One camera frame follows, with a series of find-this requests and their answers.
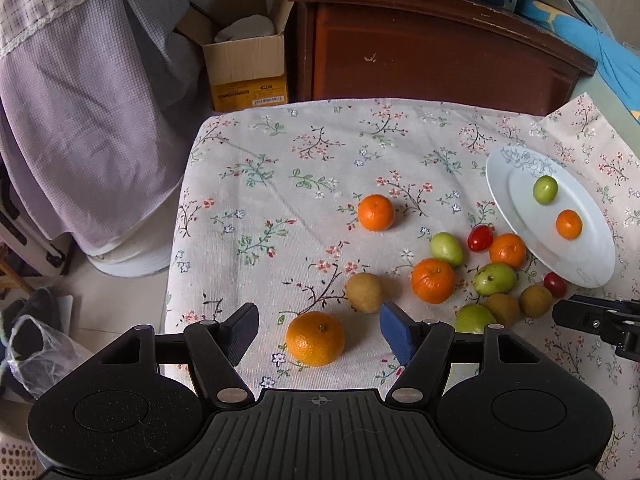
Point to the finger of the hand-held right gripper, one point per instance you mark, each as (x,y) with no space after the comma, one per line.
(585,312)

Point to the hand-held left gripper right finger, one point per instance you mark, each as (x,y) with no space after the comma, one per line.
(395,331)

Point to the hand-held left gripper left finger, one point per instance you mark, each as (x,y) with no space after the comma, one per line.
(242,330)

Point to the red cherry tomato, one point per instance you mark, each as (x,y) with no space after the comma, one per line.
(555,284)
(481,238)

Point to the pale tan round fruit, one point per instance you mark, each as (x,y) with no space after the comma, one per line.
(365,292)

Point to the large mandarin orange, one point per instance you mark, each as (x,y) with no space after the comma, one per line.
(315,338)

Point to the green jujube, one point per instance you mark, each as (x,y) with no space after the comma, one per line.
(447,248)
(472,319)
(494,280)
(545,189)

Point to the brown kiwi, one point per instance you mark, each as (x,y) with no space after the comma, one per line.
(503,308)

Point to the white oval plate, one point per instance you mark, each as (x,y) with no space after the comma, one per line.
(520,200)

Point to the small mandarin orange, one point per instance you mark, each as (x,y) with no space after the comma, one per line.
(569,224)

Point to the white round base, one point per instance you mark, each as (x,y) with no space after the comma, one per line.
(130,261)

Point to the floral tablecloth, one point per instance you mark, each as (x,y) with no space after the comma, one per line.
(250,160)

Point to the clear plastic bag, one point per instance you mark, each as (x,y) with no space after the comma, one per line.
(40,355)

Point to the dark slipper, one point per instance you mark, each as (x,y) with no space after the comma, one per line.
(35,306)

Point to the pale green bed sheet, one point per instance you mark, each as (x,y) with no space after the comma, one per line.
(600,92)

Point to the lilac checked cover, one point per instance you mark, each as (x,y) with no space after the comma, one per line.
(90,125)

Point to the cardboard box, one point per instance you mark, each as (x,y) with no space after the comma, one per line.
(245,70)

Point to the pink perforated basket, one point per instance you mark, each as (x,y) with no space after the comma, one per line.
(15,460)

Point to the blue blanket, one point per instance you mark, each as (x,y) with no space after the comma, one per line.
(595,45)

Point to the white bundle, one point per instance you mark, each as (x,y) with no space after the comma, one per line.
(247,29)

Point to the white metal frame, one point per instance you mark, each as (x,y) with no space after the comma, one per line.
(25,232)

